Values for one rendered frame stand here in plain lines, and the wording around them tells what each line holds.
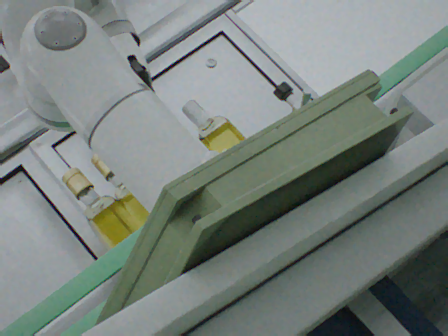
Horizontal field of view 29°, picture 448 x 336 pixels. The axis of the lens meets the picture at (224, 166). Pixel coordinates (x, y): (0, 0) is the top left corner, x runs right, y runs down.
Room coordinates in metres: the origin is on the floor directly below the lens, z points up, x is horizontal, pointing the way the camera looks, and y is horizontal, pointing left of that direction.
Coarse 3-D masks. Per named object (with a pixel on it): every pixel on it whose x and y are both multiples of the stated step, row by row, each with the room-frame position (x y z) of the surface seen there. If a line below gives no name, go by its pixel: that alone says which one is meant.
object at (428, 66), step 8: (440, 56) 1.13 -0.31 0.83; (424, 64) 1.12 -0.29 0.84; (432, 64) 1.12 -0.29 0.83; (416, 72) 1.11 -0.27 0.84; (424, 72) 1.13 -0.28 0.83; (408, 80) 1.11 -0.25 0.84; (416, 80) 1.12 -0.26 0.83; (400, 88) 1.11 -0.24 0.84; (392, 96) 1.12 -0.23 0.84; (392, 104) 1.13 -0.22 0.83
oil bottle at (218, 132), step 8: (208, 120) 1.36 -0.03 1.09; (216, 120) 1.36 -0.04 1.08; (224, 120) 1.36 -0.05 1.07; (200, 128) 1.36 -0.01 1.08; (208, 128) 1.35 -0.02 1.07; (216, 128) 1.36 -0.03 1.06; (224, 128) 1.36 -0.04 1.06; (232, 128) 1.36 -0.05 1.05; (200, 136) 1.36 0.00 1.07; (208, 136) 1.35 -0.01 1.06; (216, 136) 1.35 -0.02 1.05; (224, 136) 1.36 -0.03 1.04; (232, 136) 1.36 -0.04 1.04; (240, 136) 1.36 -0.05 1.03; (208, 144) 1.36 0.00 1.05; (216, 144) 1.35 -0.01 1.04; (224, 144) 1.35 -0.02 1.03; (232, 144) 1.36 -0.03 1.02
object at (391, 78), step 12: (432, 36) 1.48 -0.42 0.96; (444, 36) 1.48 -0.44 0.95; (420, 48) 1.47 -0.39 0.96; (432, 48) 1.47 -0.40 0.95; (444, 48) 1.48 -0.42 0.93; (408, 60) 1.45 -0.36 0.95; (420, 60) 1.46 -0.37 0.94; (384, 72) 1.44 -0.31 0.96; (396, 72) 1.44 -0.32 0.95; (408, 72) 1.45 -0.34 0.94; (384, 84) 1.43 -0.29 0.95; (396, 84) 1.44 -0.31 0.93; (384, 96) 1.43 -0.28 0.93; (384, 108) 1.43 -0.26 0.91
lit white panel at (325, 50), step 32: (256, 0) 1.60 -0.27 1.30; (288, 0) 1.62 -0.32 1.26; (320, 0) 1.63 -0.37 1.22; (352, 0) 1.65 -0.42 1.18; (384, 0) 1.67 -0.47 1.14; (416, 0) 1.68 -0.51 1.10; (256, 32) 1.58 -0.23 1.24; (288, 32) 1.60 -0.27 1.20; (320, 32) 1.62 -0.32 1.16; (352, 32) 1.63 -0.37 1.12; (384, 32) 1.65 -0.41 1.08; (416, 32) 1.66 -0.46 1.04; (288, 64) 1.58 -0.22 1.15; (320, 64) 1.60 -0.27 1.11; (352, 64) 1.62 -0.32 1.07; (384, 64) 1.63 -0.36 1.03
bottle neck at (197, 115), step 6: (192, 102) 1.37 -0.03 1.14; (186, 108) 1.37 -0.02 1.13; (192, 108) 1.37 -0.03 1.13; (198, 108) 1.37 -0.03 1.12; (186, 114) 1.38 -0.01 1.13; (192, 114) 1.37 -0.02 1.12; (198, 114) 1.37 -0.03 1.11; (204, 114) 1.37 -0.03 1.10; (192, 120) 1.38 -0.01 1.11; (198, 120) 1.37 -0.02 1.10; (204, 120) 1.37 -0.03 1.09; (198, 126) 1.38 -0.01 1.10
